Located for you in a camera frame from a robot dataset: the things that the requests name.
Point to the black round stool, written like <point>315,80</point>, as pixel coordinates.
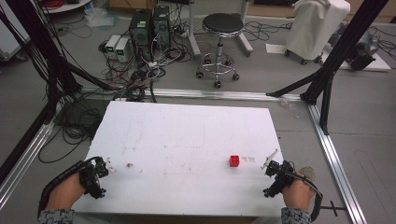
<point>222,25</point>

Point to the red cube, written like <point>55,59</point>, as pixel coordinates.
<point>234,161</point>

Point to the white covered cart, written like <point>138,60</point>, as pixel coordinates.
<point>314,28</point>

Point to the white round table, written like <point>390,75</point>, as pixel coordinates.
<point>67,6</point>

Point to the black device on floor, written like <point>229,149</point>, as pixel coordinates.
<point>362,57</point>

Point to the large black computer tower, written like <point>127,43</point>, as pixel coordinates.
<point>141,31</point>

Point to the clear plastic bag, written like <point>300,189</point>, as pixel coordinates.
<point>101,17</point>

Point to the person's right hand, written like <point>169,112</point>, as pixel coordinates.
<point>297,196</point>

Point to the white power supply unit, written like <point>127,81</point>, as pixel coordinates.
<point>112,45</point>
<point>122,49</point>

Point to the slim black computer tower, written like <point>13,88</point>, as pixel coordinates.
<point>162,26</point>

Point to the aluminium floor rail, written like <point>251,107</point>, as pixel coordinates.
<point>25,158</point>
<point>337,168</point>
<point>218,94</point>

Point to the black frame post with braces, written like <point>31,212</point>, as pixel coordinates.
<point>345,46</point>

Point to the person's left hand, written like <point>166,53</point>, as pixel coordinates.
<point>67,193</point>

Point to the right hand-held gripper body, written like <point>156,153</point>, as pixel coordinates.
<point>280,179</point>

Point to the white floor board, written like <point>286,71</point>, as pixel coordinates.
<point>378,63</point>

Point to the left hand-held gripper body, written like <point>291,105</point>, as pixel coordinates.
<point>92,177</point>

